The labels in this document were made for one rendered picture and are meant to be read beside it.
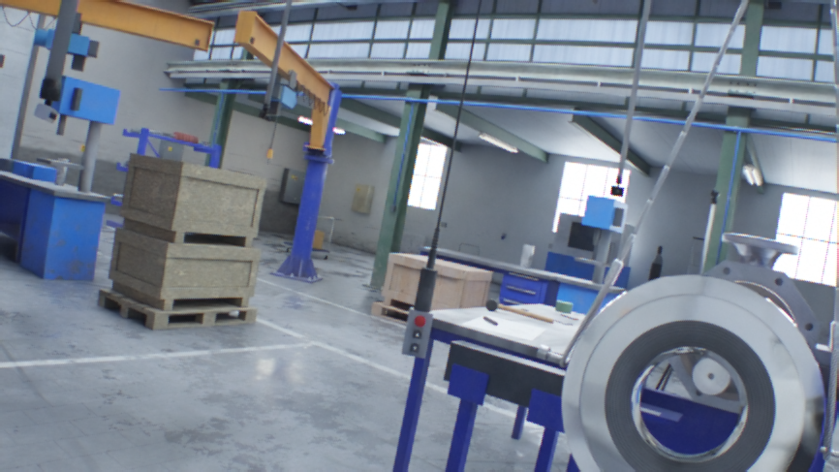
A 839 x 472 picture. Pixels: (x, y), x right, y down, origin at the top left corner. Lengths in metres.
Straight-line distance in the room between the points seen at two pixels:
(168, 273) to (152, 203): 0.61
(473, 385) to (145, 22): 5.76
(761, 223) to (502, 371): 11.92
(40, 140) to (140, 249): 9.10
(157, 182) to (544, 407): 3.99
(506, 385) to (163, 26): 5.80
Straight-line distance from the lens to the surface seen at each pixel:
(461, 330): 2.55
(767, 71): 9.13
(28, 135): 14.19
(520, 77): 9.16
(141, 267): 5.38
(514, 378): 2.08
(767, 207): 13.79
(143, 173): 5.47
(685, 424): 2.36
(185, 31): 7.10
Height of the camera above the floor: 1.28
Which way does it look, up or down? 2 degrees down
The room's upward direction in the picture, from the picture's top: 11 degrees clockwise
